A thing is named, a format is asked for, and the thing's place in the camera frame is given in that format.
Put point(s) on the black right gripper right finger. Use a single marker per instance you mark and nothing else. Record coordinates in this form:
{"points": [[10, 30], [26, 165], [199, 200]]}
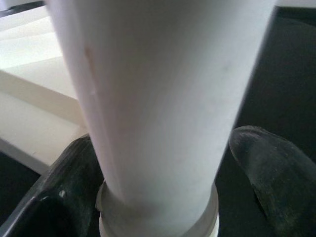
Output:
{"points": [[279, 177]]}

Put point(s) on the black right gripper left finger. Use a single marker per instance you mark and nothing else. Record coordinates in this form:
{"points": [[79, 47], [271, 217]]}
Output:
{"points": [[64, 192]]}

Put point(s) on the white plastic children table top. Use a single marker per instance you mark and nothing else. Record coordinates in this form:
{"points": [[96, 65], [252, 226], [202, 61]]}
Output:
{"points": [[32, 98]]}

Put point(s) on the white plastic table leg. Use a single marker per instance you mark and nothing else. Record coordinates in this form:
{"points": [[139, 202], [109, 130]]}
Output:
{"points": [[160, 98]]}

